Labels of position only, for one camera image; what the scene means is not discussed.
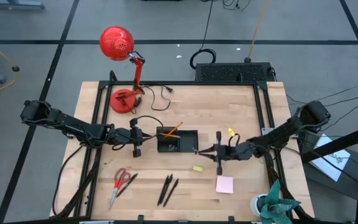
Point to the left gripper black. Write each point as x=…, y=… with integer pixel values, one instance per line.
x=136, y=137

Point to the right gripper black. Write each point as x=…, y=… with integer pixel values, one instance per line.
x=227, y=152

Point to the small binder clip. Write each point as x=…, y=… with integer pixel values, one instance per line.
x=172, y=147
x=194, y=150

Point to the small yellow eraser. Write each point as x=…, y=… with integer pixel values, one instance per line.
x=198, y=168

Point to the pink sticky note pad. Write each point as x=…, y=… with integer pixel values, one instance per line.
x=224, y=184

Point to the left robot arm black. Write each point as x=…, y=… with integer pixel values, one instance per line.
x=73, y=126

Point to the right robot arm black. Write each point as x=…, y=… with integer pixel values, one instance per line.
x=278, y=133

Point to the black mesh desk organizer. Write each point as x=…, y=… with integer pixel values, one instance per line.
x=188, y=141

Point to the green plant in white pot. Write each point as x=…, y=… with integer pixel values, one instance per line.
x=273, y=205

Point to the black computer tower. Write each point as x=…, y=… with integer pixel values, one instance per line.
x=233, y=72

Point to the red desk lamp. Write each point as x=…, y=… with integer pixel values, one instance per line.
x=117, y=43

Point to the white printed board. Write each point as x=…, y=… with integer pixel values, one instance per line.
x=331, y=158

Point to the black aluminium table frame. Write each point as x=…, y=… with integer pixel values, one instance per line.
x=179, y=83

